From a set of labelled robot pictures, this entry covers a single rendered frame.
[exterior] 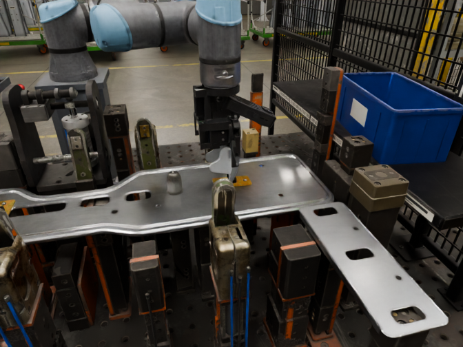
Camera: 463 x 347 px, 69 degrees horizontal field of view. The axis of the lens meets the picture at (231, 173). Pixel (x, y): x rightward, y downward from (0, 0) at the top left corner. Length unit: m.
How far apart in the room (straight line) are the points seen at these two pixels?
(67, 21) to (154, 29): 0.61
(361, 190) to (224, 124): 0.30
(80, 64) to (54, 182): 0.47
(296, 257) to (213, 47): 0.39
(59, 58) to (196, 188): 0.70
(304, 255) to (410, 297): 0.17
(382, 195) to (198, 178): 0.39
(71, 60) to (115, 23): 0.62
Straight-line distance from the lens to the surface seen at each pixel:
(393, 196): 0.72
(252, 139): 0.84
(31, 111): 0.85
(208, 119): 0.65
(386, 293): 0.57
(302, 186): 0.76
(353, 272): 0.58
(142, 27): 0.64
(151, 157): 0.85
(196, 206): 0.68
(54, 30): 1.24
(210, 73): 0.62
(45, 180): 0.95
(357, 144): 0.79
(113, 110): 0.87
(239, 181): 0.75
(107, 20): 0.63
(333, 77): 0.90
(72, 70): 1.24
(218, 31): 0.60
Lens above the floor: 1.40
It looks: 31 degrees down
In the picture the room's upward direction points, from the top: straight up
